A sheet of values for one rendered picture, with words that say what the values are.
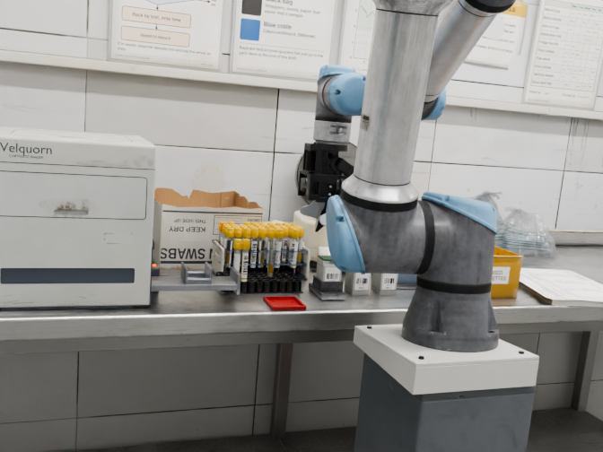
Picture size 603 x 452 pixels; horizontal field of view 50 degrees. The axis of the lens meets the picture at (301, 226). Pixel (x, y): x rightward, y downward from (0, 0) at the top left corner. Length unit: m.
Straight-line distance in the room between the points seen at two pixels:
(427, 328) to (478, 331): 0.08
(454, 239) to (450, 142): 1.16
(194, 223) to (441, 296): 0.69
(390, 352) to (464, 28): 0.50
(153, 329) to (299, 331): 0.29
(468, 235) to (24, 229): 0.73
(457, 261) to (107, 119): 1.10
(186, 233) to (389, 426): 0.69
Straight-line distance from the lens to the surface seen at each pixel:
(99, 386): 1.98
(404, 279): 1.52
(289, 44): 1.89
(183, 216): 1.50
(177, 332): 1.21
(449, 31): 1.07
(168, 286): 1.23
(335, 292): 1.36
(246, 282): 1.35
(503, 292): 1.55
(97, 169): 1.17
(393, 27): 0.90
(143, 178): 1.18
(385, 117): 0.91
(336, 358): 2.12
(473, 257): 1.01
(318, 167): 1.31
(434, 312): 1.02
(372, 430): 1.13
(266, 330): 1.25
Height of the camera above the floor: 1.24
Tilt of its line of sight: 10 degrees down
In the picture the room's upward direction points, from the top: 5 degrees clockwise
